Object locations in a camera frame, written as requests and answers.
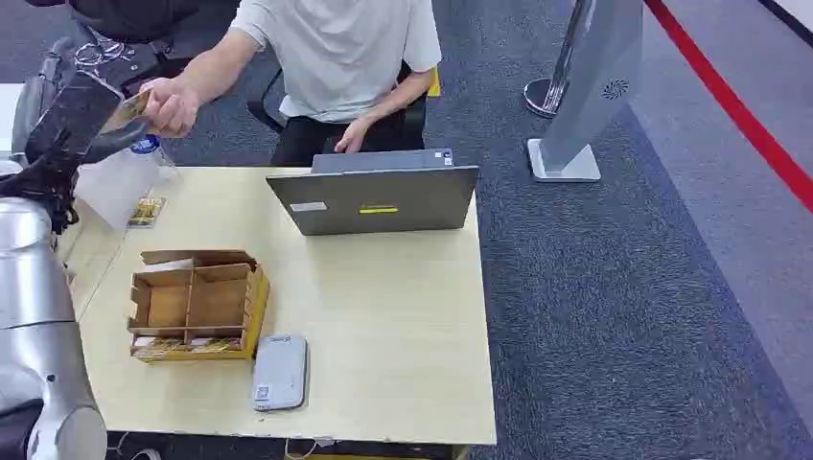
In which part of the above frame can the clear water bottle blue cap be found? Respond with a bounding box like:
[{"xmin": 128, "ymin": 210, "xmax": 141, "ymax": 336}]
[{"xmin": 75, "ymin": 133, "xmax": 180, "ymax": 231}]

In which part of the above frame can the seated person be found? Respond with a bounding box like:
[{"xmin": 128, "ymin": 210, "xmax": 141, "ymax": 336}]
[{"xmin": 139, "ymin": 0, "xmax": 443, "ymax": 169}]

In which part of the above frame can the person in dark clothing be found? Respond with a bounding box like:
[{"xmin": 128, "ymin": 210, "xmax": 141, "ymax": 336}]
[{"xmin": 24, "ymin": 0, "xmax": 243, "ymax": 46}]

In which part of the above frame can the person's hand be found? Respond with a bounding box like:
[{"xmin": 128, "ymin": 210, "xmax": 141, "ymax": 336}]
[
  {"xmin": 334, "ymin": 116, "xmax": 374, "ymax": 155},
  {"xmin": 139, "ymin": 77, "xmax": 202, "ymax": 140}
]

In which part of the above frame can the grey flat card reader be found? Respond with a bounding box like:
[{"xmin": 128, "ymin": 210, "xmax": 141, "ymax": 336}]
[{"xmin": 251, "ymin": 334, "xmax": 310, "ymax": 413}]

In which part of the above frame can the white cable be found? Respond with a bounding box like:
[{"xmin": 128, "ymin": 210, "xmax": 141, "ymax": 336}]
[{"xmin": 106, "ymin": 431, "xmax": 163, "ymax": 460}]

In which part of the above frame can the wooden card box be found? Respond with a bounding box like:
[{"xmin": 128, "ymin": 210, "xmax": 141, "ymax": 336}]
[{"xmin": 127, "ymin": 248, "xmax": 272, "ymax": 365}]

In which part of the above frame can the white paper slip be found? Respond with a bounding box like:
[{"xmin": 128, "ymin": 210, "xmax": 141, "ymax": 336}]
[{"xmin": 139, "ymin": 257, "xmax": 196, "ymax": 275}]

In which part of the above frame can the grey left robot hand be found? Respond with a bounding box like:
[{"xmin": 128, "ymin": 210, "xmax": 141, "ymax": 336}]
[{"xmin": 24, "ymin": 69, "xmax": 151, "ymax": 167}]

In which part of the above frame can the grey standing kiosk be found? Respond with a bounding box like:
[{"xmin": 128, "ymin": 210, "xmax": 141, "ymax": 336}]
[{"xmin": 526, "ymin": 0, "xmax": 646, "ymax": 184}]

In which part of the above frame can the person's left hand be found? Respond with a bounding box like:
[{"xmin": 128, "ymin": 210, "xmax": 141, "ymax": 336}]
[{"xmin": 334, "ymin": 116, "xmax": 374, "ymax": 155}]

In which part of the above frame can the gold printed card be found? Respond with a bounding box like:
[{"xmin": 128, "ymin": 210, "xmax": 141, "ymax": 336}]
[
  {"xmin": 100, "ymin": 88, "xmax": 153, "ymax": 136},
  {"xmin": 126, "ymin": 196, "xmax": 169, "ymax": 230}
]

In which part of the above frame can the pale wooden desk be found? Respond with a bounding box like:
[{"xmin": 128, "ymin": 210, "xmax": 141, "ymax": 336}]
[{"xmin": 56, "ymin": 166, "xmax": 499, "ymax": 447}]

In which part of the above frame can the person's right hand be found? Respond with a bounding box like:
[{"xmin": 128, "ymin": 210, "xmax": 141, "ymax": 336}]
[{"xmin": 139, "ymin": 77, "xmax": 202, "ymax": 140}]

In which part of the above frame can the grey laptop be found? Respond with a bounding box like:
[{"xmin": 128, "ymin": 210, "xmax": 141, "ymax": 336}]
[{"xmin": 265, "ymin": 148, "xmax": 481, "ymax": 238}]

